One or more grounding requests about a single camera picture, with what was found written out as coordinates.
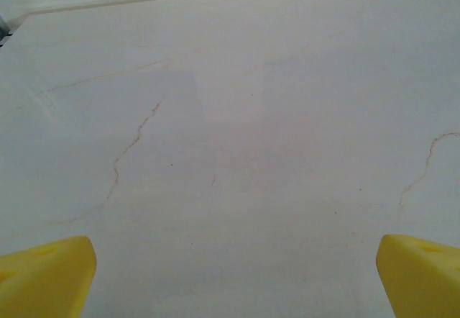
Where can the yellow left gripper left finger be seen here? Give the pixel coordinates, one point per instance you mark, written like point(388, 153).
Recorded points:
point(46, 275)

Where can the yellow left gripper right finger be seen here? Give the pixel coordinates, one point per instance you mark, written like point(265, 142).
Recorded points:
point(420, 278)

